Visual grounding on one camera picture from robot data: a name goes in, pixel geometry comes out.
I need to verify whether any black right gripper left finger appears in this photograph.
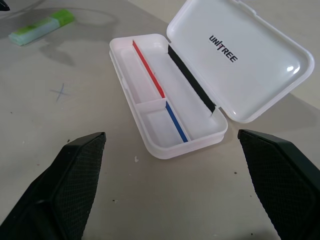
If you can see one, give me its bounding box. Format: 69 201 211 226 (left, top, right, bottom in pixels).
0 131 107 240

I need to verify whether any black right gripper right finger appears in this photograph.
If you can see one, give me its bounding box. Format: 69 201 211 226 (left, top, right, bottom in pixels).
237 128 320 240

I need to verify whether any white plastic case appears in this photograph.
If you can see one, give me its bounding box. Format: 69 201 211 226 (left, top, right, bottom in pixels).
108 0 315 160

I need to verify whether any green highlighter marker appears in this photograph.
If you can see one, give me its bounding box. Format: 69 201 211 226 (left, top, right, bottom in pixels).
8 8 76 47

